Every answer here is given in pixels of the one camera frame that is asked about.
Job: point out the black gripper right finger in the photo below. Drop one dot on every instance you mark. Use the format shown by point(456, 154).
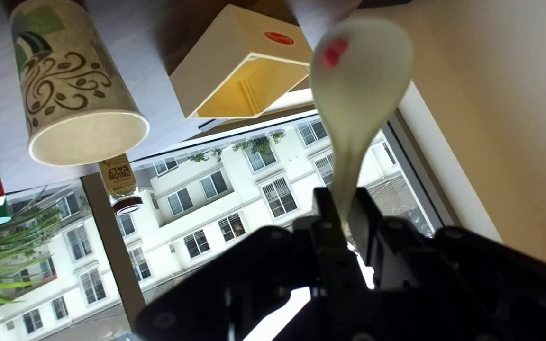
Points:
point(463, 290)

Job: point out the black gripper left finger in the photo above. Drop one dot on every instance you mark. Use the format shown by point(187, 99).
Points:
point(242, 290)

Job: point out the white plastic spoon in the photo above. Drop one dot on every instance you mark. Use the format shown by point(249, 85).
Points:
point(361, 106)

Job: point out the white apartment building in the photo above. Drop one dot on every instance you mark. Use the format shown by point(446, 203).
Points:
point(236, 190)

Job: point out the small brown labelled bottle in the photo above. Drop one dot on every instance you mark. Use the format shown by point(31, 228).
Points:
point(118, 176)

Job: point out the cream cardboard box red logo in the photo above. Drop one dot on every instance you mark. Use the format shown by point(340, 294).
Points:
point(223, 57)

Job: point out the green potted plant white pot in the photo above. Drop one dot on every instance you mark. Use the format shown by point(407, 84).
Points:
point(8, 246)

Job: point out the printed paper cup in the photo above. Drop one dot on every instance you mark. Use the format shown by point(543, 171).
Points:
point(65, 82)

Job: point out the dark window frame post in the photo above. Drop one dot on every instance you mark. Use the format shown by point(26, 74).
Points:
point(113, 252)

